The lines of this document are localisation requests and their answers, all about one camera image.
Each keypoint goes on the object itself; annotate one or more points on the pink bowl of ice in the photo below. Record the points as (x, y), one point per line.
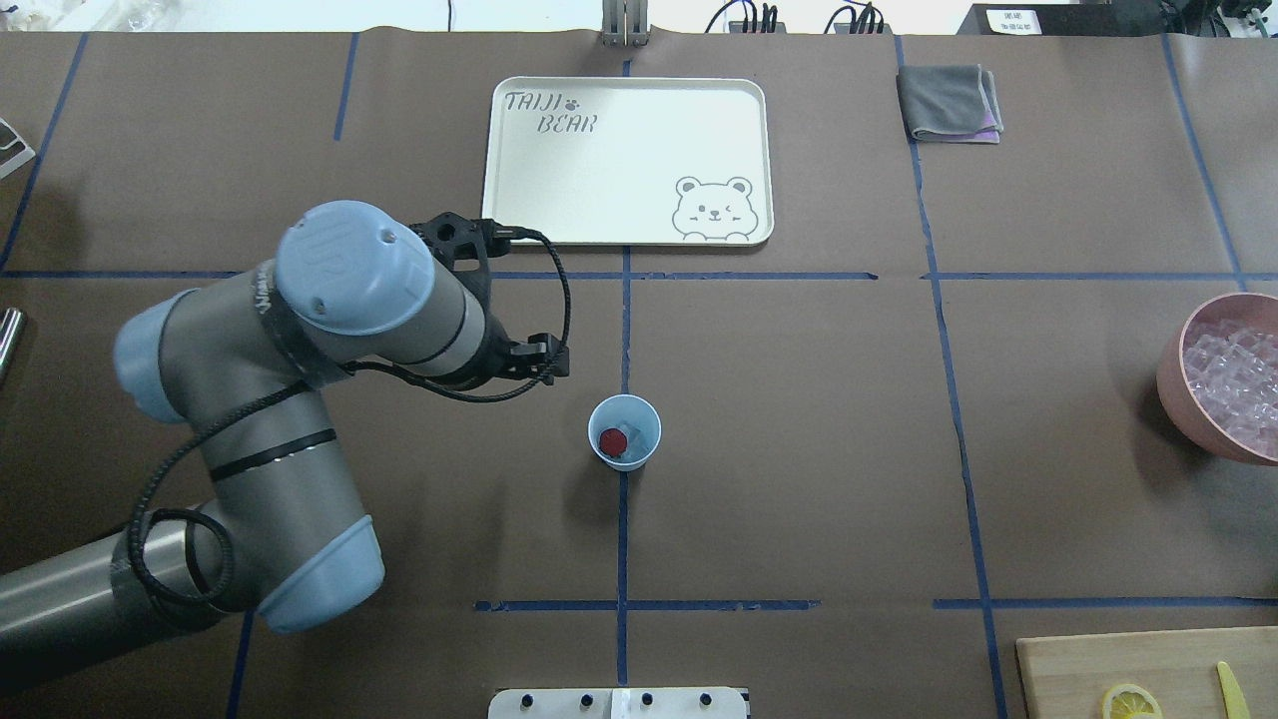
(1216, 379)

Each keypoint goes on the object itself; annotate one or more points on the grey folded cloth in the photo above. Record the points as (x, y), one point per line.
(950, 104)

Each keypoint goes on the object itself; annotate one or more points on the yellow plastic knife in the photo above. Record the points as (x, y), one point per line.
(1233, 697)

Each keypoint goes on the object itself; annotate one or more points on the lemon slice stack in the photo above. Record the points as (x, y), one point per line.
(1129, 701)

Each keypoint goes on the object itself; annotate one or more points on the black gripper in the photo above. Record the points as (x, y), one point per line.
(496, 352)

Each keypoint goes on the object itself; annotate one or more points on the clear ice cube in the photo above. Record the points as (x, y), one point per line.
(638, 445)

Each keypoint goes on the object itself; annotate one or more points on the red strawberry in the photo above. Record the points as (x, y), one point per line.
(613, 442)

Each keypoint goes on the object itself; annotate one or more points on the steel muddler black tip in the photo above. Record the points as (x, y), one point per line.
(12, 327)

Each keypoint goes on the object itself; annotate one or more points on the cream bear serving tray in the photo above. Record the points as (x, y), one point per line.
(631, 161)

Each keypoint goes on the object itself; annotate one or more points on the aluminium frame post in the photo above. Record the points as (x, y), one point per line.
(625, 23)

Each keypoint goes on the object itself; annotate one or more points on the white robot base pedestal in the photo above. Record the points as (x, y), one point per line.
(622, 702)

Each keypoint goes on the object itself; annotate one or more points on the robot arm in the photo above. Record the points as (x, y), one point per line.
(258, 510)

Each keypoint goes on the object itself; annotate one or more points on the wooden cutting board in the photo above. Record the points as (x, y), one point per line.
(1067, 676)

